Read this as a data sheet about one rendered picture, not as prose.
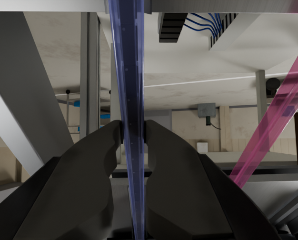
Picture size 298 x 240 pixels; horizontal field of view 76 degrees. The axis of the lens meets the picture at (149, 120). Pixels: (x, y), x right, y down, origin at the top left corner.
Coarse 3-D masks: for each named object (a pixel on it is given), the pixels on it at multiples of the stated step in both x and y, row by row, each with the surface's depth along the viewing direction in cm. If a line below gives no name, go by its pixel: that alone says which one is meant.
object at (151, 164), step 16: (144, 128) 12; (160, 128) 11; (160, 144) 10; (176, 144) 10; (160, 160) 9; (176, 160) 9; (192, 160) 9; (160, 176) 8; (176, 176) 8; (192, 176) 8; (160, 192) 7; (176, 192) 7; (192, 192) 7; (208, 192) 7; (160, 208) 7; (176, 208) 7; (192, 208) 7; (208, 208) 7; (160, 224) 7; (176, 224) 6; (192, 224) 6; (208, 224) 6; (224, 224) 6
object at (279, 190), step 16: (112, 176) 29; (144, 176) 29; (256, 176) 23; (272, 176) 23; (288, 176) 23; (112, 192) 23; (128, 192) 23; (144, 192) 24; (256, 192) 25; (272, 192) 25; (288, 192) 25; (128, 208) 27; (144, 208) 27; (272, 208) 29; (288, 208) 29; (112, 224) 31; (128, 224) 31; (144, 224) 31; (272, 224) 33
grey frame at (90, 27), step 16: (96, 16) 47; (96, 32) 47; (80, 48) 47; (96, 48) 47; (80, 64) 46; (96, 64) 46; (80, 80) 46; (96, 80) 46; (80, 96) 46; (96, 96) 46; (80, 112) 45; (96, 112) 46; (80, 128) 45; (96, 128) 45
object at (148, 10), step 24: (0, 0) 9; (24, 0) 9; (48, 0) 10; (72, 0) 10; (96, 0) 10; (144, 0) 10; (168, 0) 10; (192, 0) 10; (216, 0) 10; (240, 0) 10; (264, 0) 10; (288, 0) 10
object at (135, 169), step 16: (112, 0) 7; (128, 0) 7; (112, 16) 8; (128, 16) 8; (112, 32) 8; (128, 32) 8; (128, 48) 9; (128, 64) 9; (128, 80) 10; (128, 96) 10; (128, 112) 11; (128, 128) 12; (128, 144) 13; (128, 160) 15; (128, 176) 16
